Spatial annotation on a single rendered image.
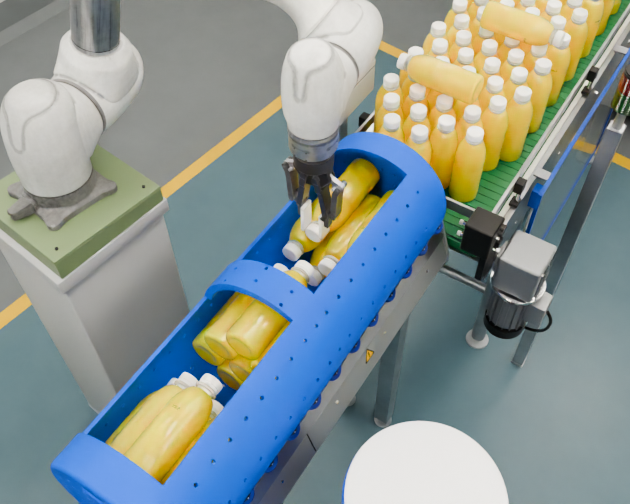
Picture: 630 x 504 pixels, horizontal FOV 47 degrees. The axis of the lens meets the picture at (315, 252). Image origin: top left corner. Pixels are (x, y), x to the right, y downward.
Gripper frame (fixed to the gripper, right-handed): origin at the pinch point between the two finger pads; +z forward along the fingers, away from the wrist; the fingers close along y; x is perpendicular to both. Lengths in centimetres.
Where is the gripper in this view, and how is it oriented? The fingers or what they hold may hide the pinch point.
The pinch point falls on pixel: (314, 220)
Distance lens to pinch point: 147.2
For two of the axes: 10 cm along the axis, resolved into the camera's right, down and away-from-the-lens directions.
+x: 5.4, -6.7, 5.1
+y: 8.4, 4.2, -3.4
